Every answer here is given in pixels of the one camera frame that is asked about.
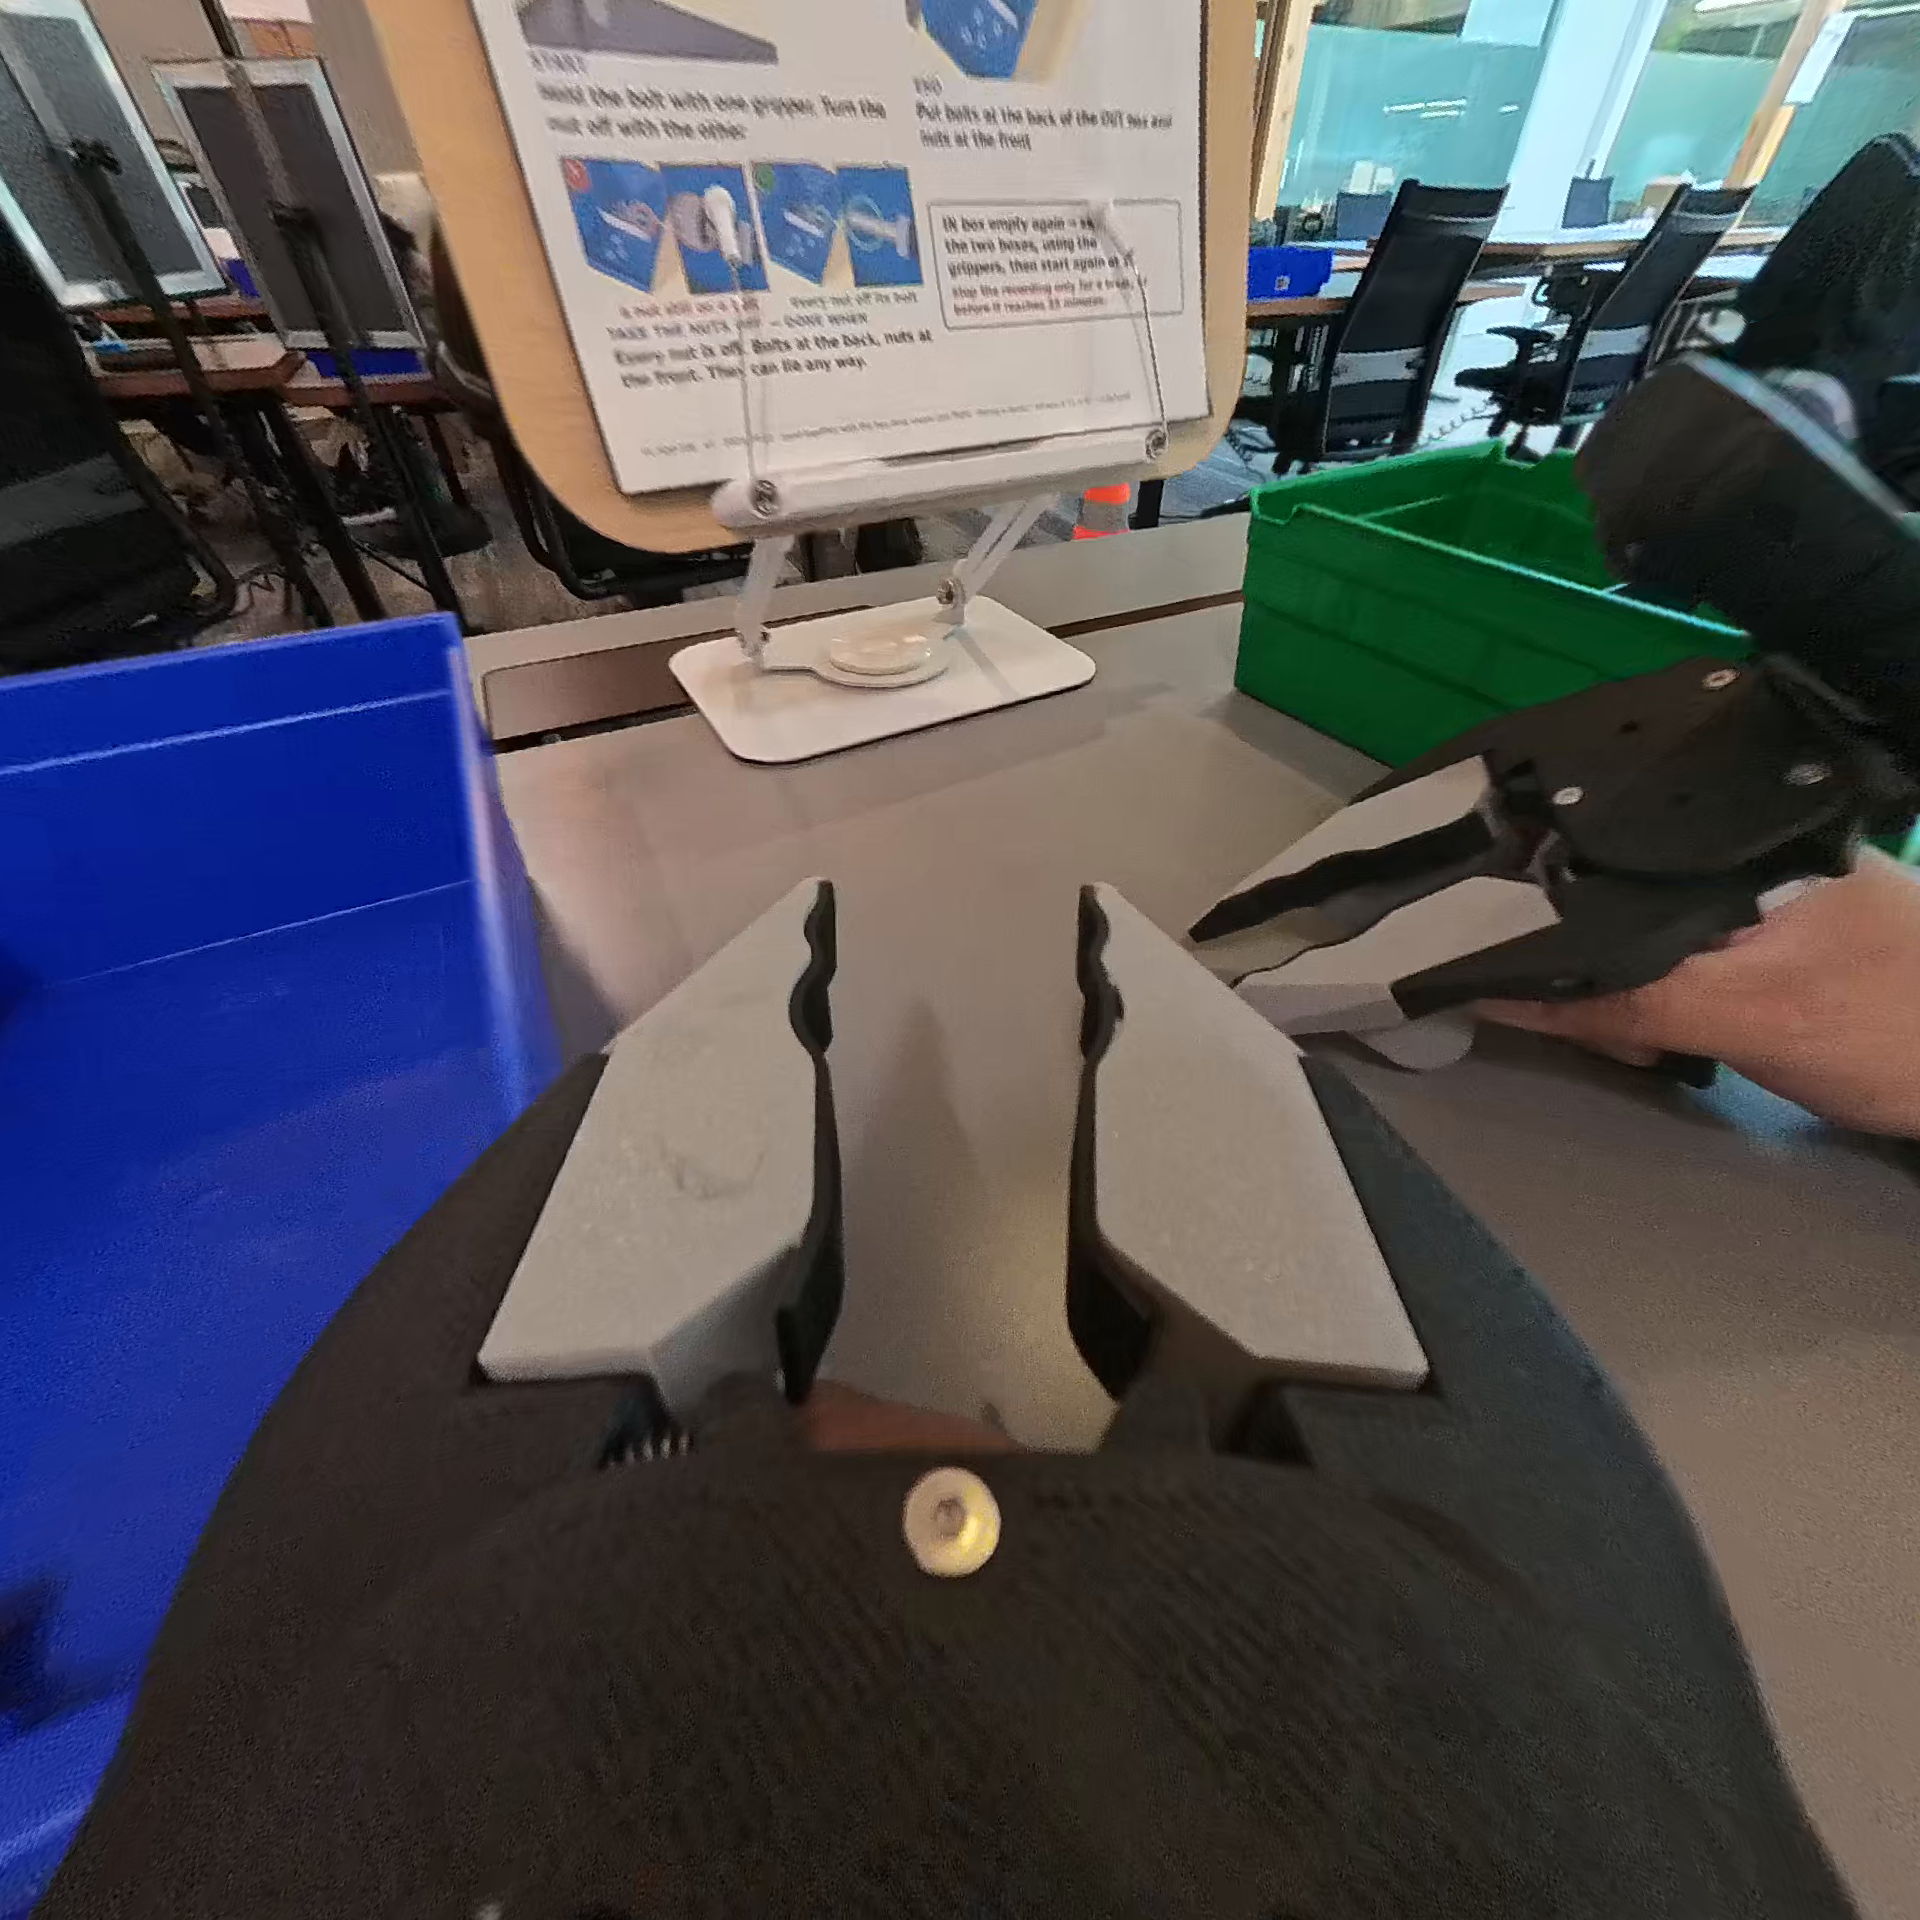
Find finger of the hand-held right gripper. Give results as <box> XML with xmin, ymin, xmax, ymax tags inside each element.
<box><xmin>1233</xmin><ymin>877</ymin><xmax>1565</xmax><ymax>1040</ymax></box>
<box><xmin>1188</xmin><ymin>755</ymin><xmax>1548</xmax><ymax>951</ymax></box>

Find green plastic bin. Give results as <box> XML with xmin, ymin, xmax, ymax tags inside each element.
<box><xmin>1231</xmin><ymin>439</ymin><xmax>1765</xmax><ymax>771</ymax></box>

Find wooden book stand white base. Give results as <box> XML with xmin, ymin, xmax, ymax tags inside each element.
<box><xmin>367</xmin><ymin>0</ymin><xmax>1262</xmax><ymax>764</ymax></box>

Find black jacket on chair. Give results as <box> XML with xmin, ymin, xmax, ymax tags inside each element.
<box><xmin>1726</xmin><ymin>132</ymin><xmax>1920</xmax><ymax>495</ymax></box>

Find printed instruction sheet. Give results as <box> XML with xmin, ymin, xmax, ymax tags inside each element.
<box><xmin>470</xmin><ymin>0</ymin><xmax>1214</xmax><ymax>495</ymax></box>

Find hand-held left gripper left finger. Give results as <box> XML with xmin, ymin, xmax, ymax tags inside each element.
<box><xmin>478</xmin><ymin>877</ymin><xmax>847</xmax><ymax>1421</ymax></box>

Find blue plastic bin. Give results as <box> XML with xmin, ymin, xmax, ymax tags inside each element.
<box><xmin>0</xmin><ymin>612</ymin><xmax>565</xmax><ymax>1920</ymax></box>

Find dark desk cable flap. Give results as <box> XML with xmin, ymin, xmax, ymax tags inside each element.
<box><xmin>479</xmin><ymin>652</ymin><xmax>713</xmax><ymax>746</ymax></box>

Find person's right hand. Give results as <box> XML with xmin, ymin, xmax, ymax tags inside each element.
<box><xmin>1477</xmin><ymin>848</ymin><xmax>1920</xmax><ymax>1138</ymax></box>

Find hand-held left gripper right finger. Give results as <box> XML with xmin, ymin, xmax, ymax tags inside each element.
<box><xmin>1065</xmin><ymin>879</ymin><xmax>1433</xmax><ymax>1447</ymax></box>

